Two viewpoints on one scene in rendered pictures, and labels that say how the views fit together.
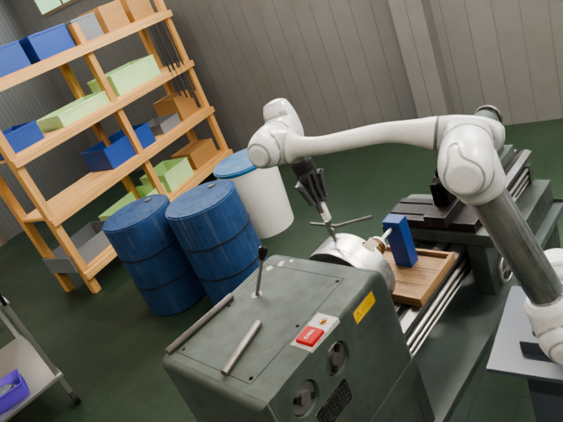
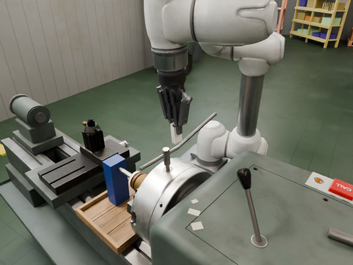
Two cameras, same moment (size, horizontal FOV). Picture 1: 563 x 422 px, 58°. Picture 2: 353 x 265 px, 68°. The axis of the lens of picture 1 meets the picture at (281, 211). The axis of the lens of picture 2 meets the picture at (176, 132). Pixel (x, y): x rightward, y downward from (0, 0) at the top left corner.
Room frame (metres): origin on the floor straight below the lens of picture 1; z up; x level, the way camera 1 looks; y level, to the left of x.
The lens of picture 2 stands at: (1.69, 0.55, 1.76)
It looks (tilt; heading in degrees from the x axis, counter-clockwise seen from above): 29 degrees down; 261
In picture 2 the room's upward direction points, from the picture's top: straight up
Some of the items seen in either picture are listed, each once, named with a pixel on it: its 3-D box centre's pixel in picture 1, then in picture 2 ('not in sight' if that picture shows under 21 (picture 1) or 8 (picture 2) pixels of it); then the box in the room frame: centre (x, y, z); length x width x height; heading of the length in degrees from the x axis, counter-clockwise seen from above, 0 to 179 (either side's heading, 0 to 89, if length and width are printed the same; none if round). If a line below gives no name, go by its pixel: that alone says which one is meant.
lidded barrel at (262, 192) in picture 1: (256, 192); not in sight; (4.52, 0.15, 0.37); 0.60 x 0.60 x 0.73
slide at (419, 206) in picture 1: (436, 213); (86, 163); (1.97, -0.64, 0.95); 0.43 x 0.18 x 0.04; 39
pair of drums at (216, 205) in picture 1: (188, 249); not in sight; (3.77, 0.81, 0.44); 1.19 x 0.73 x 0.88; 49
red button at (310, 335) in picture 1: (310, 337); (342, 190); (1.13, 0.06, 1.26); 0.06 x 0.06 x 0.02; 39
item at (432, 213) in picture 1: (445, 208); (99, 152); (1.90, -0.66, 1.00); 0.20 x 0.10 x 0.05; 129
